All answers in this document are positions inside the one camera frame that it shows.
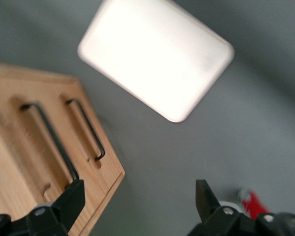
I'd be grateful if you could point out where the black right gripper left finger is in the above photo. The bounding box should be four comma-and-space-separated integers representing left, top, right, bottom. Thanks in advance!
26, 179, 86, 236

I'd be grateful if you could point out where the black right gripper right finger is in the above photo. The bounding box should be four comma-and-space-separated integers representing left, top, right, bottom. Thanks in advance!
186, 179, 258, 236

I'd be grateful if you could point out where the long black metal drawer handle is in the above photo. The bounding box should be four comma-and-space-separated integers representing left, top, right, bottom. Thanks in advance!
20, 103, 80, 183

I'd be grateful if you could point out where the light wooden drawer cabinet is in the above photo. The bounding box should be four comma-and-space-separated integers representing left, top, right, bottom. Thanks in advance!
0, 61, 125, 236

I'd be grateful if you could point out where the red object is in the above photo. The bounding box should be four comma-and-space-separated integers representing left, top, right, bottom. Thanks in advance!
237, 187, 270, 220

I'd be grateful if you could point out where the white rectangular plastic tray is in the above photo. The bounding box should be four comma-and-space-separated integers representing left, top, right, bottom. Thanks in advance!
77, 0, 236, 123

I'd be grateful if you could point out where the thick black gripper cable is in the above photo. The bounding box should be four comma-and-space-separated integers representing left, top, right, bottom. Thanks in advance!
272, 211, 295, 236

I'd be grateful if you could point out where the wooden drawer with short handle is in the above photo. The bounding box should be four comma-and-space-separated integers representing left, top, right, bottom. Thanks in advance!
53, 82, 123, 195

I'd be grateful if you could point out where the short black metal drawer handle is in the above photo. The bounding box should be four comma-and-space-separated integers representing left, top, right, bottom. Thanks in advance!
65, 98, 106, 162

